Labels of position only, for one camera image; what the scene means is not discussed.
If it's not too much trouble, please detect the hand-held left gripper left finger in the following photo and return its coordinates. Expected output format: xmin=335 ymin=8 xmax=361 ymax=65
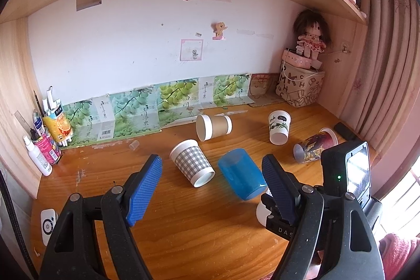
xmin=39 ymin=154 xmax=164 ymax=280

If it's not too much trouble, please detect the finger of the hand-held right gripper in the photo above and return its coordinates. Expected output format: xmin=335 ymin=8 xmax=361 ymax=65
xmin=261 ymin=192 xmax=283 ymax=218

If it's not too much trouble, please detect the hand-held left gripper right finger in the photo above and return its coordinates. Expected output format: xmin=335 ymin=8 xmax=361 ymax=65
xmin=261 ymin=154 xmax=385 ymax=280

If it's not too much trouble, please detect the blue plastic cup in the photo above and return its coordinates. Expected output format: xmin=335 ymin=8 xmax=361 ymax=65
xmin=218 ymin=149 xmax=268 ymax=201

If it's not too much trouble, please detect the person's right forearm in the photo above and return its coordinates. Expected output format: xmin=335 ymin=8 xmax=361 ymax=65
xmin=377 ymin=232 xmax=412 ymax=280

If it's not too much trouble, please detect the red colourful print paper cup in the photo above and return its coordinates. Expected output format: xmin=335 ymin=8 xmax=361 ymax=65
xmin=293 ymin=127 xmax=338 ymax=164

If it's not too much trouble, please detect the grey checkered paper cup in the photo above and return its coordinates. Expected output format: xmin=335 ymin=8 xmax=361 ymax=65
xmin=169 ymin=140 xmax=216 ymax=188

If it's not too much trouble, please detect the white plant print paper cup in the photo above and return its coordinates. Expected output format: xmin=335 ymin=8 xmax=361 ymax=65
xmin=268 ymin=110 xmax=292 ymax=145

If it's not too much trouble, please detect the brown paper cup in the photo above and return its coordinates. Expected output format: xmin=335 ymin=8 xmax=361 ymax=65
xmin=196 ymin=114 xmax=233 ymax=142

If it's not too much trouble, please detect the black flat device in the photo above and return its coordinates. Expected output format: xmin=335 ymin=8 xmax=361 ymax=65
xmin=334 ymin=123 xmax=358 ymax=141

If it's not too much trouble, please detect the grape print flattened carton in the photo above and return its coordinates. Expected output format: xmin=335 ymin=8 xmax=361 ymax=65
xmin=61 ymin=85 xmax=162 ymax=148
xmin=157 ymin=73 xmax=253 ymax=129

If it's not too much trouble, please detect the letter print storage box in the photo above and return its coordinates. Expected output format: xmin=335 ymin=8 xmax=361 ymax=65
xmin=275 ymin=60 xmax=326 ymax=107

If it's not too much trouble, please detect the pink pen holder can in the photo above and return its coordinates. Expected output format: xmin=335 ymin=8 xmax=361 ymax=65
xmin=31 ymin=127 xmax=62 ymax=166

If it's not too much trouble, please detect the brown flattened cardboard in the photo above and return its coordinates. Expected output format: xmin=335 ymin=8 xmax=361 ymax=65
xmin=247 ymin=73 xmax=286 ymax=108

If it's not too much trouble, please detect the white spray bottle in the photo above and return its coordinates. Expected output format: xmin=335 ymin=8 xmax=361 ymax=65
xmin=23 ymin=136 xmax=53 ymax=176

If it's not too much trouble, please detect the pink case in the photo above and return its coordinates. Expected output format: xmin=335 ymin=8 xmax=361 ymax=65
xmin=281 ymin=49 xmax=323 ymax=69

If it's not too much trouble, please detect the pink curtain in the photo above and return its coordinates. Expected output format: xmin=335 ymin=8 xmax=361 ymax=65
xmin=341 ymin=0 xmax=420 ymax=202

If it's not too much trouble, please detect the white tube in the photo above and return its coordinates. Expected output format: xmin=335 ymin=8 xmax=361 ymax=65
xmin=46 ymin=86 xmax=61 ymax=117

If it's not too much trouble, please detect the clear plastic ruler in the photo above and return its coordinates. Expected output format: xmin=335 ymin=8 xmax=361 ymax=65
xmin=14 ymin=112 xmax=32 ymax=136

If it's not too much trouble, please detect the brown haired plush doll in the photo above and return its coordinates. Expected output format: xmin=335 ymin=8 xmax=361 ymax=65
xmin=293 ymin=9 xmax=333 ymax=59

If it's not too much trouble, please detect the pink sticky note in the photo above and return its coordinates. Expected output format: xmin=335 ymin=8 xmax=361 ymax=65
xmin=180 ymin=39 xmax=204 ymax=62

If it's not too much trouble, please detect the yellow pony sticker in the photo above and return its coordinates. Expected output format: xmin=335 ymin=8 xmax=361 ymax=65
xmin=212 ymin=22 xmax=228 ymax=40

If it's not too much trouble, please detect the white small camera device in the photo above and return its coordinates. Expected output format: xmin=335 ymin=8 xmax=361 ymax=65
xmin=40 ymin=208 xmax=59 ymax=246

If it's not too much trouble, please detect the black cable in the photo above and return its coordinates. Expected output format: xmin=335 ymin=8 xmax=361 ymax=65
xmin=0 ymin=168 xmax=40 ymax=280

